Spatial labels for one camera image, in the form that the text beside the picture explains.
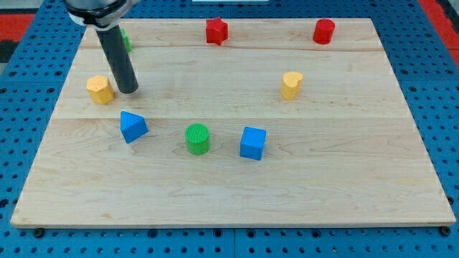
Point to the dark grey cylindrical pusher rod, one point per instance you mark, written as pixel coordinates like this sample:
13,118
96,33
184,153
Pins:
118,59

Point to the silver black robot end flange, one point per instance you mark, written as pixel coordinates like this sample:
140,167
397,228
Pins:
99,14

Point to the yellow heart block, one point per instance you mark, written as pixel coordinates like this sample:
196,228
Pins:
291,84

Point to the green block behind rod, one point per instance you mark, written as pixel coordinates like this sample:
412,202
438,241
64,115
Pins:
126,40

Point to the yellow hexagon block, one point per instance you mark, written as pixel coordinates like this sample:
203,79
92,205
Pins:
100,89

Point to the blue triangle block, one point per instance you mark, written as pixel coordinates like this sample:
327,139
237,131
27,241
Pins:
132,126

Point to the red star block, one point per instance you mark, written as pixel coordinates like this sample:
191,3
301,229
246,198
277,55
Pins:
217,31

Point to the green cylinder block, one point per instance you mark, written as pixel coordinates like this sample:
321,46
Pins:
197,139

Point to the blue cube block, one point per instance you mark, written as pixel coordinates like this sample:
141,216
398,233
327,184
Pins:
252,143

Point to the wooden board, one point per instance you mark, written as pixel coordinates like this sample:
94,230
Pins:
344,153

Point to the red cylinder block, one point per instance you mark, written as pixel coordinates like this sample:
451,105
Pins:
323,31

